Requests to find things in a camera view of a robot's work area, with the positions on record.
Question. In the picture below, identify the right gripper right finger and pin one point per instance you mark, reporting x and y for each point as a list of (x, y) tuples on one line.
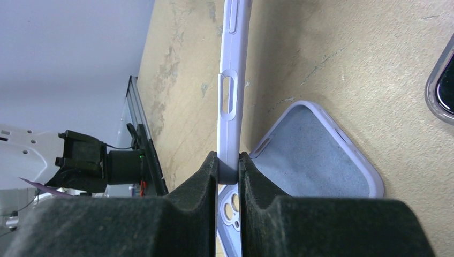
[(273, 223)]

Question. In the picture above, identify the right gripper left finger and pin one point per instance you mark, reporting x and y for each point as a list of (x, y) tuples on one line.
[(181, 223)]

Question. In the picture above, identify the lilac phone case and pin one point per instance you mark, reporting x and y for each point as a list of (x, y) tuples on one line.
[(231, 86), (305, 153)]

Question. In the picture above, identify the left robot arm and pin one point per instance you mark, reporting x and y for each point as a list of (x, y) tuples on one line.
[(34, 162)]

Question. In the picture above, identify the phone in clear case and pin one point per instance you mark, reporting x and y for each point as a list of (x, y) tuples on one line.
[(439, 86)]

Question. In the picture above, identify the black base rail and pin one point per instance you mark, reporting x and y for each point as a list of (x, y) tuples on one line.
[(153, 179)]

